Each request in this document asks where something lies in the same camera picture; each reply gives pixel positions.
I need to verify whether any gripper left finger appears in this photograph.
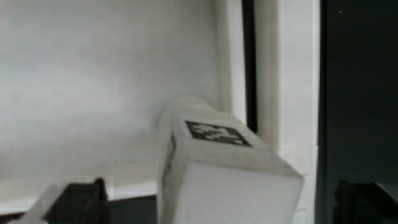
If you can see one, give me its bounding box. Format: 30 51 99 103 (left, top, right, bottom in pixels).
16 177 113 224

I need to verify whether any white square table top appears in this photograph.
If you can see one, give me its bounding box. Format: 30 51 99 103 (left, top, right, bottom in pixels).
0 0 247 214

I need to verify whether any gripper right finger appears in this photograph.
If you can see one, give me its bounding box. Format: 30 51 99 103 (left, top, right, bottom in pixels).
332 180 398 224

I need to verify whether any white U-shaped obstacle fence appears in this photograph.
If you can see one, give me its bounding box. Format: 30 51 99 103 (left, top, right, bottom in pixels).
254 0 319 224

